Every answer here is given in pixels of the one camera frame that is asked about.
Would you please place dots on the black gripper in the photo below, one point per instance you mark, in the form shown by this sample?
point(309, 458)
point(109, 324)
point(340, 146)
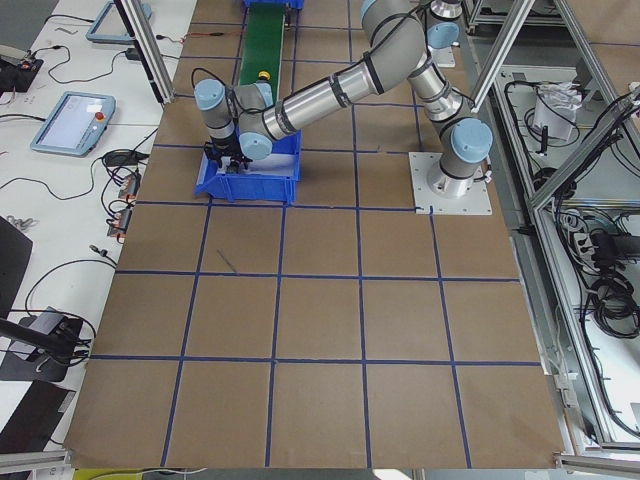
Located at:
point(223, 149)

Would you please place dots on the yellow push button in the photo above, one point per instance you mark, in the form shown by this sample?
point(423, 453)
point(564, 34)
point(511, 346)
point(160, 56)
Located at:
point(264, 77)

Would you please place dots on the red push button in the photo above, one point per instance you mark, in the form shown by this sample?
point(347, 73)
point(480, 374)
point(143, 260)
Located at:
point(233, 167)

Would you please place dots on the blue bin left side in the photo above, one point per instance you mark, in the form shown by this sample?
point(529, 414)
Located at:
point(234, 187)

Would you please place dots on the blue bin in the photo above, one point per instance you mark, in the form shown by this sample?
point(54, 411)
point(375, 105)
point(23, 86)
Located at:
point(294, 4)
point(234, 187)

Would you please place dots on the white foam pad left bin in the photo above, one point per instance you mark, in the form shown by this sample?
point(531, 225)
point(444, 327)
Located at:
point(276, 164)

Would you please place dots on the green conveyor belt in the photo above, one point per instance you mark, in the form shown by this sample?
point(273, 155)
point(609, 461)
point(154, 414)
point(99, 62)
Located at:
point(262, 44)

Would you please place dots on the black power adapter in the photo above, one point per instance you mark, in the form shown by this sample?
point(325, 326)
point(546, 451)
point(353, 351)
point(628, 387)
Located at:
point(132, 54)

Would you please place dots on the near teach pendant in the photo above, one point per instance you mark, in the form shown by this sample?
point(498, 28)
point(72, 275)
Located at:
point(75, 124)

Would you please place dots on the teach pendant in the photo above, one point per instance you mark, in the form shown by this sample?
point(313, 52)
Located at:
point(75, 124)
point(108, 27)

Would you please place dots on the far teach pendant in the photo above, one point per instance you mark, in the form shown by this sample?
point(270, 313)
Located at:
point(108, 27)

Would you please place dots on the blue bin right side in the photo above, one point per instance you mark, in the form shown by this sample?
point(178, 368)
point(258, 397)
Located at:
point(294, 4)

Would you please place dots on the black monitor stand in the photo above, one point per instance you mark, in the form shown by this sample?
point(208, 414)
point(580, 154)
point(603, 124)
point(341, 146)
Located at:
point(42, 347)

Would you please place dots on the white crumpled bag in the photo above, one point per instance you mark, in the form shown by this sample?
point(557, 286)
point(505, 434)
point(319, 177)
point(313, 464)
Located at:
point(556, 109)

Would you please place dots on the aluminium frame post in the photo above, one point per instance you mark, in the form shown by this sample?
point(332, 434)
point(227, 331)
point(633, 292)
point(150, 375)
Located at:
point(138, 28)

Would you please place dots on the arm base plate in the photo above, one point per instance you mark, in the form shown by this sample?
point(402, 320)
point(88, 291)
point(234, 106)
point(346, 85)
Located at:
point(437, 194)
point(444, 57)

